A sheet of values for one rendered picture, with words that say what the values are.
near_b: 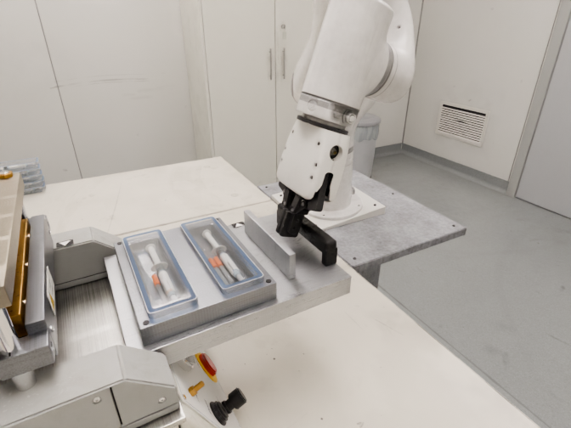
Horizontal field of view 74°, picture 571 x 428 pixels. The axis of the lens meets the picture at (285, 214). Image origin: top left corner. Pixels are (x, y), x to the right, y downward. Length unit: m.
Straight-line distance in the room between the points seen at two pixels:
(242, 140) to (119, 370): 2.43
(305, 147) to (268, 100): 2.25
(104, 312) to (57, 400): 0.21
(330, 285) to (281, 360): 0.24
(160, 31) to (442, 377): 2.65
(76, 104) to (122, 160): 0.46
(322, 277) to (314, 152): 0.17
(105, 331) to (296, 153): 0.35
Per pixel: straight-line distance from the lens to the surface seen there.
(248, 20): 2.67
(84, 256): 0.64
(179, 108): 3.01
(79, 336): 0.57
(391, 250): 1.03
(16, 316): 0.42
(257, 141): 2.81
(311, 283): 0.53
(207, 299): 0.47
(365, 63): 0.53
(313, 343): 0.75
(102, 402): 0.41
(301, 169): 0.53
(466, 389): 0.75
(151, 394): 0.43
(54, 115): 2.93
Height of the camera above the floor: 1.29
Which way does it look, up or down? 27 degrees down
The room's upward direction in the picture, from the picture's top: straight up
